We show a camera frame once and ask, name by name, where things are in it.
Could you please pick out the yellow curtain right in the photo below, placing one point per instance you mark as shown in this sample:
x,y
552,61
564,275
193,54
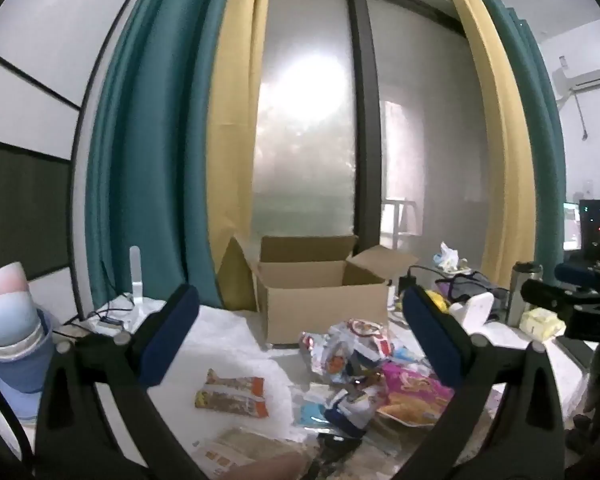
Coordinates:
x,y
510,235

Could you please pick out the stacked pastel bowls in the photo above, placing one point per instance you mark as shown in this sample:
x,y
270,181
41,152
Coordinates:
x,y
20,326

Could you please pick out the yellow tissue pack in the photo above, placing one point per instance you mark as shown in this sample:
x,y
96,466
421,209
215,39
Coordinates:
x,y
541,325

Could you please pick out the white red cartoon snack bag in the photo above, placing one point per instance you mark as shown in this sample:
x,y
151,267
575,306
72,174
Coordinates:
x,y
346,351

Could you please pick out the teal curtain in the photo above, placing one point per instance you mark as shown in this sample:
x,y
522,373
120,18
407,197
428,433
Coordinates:
x,y
545,132
146,175

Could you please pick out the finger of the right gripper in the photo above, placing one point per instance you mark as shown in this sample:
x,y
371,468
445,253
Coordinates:
x,y
580,275
555,298

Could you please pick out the black window frame post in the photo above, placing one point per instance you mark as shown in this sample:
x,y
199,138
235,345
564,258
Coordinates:
x,y
368,195

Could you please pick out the brown cardboard box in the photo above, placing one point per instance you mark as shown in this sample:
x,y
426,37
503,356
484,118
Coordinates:
x,y
310,283

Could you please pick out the teal curtain left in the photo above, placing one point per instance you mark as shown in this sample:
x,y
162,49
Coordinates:
x,y
146,175

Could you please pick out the white plastic appliance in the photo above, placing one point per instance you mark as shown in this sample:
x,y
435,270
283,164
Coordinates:
x,y
474,313

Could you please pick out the orange cracker snack pack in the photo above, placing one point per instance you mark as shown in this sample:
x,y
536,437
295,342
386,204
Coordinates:
x,y
243,396

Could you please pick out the blue sea salt cracker pack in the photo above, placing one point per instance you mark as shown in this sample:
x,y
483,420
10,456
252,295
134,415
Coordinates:
x,y
351,413

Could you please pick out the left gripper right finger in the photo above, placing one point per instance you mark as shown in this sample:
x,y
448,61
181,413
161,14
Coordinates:
x,y
526,438

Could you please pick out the crumpled white plastic bag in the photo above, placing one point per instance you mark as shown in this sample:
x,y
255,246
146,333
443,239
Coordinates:
x,y
448,260

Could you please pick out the teal curtain right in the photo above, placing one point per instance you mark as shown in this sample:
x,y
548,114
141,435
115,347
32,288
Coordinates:
x,y
545,132

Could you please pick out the white router antenna device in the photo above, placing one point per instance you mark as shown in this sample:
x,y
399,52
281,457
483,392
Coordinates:
x,y
127,311

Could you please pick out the pink snack bag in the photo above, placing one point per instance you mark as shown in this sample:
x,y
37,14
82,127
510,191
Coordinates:
x,y
412,398

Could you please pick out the white air conditioner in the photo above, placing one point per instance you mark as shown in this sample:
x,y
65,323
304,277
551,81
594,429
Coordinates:
x,y
568,83

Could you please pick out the beige sandwich cracker pack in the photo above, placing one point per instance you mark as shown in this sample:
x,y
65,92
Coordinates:
x,y
239,447

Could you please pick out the yellow curtain left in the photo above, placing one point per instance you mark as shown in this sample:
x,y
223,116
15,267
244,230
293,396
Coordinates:
x,y
232,123

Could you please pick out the black power adapter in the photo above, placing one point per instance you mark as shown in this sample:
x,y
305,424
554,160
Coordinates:
x,y
405,282

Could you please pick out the yellow curtain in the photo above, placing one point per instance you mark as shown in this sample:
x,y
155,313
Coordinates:
x,y
232,123
510,235

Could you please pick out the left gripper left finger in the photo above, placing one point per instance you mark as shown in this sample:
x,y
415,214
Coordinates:
x,y
73,438

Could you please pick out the dark bag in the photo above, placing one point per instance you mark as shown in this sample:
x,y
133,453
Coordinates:
x,y
460,287

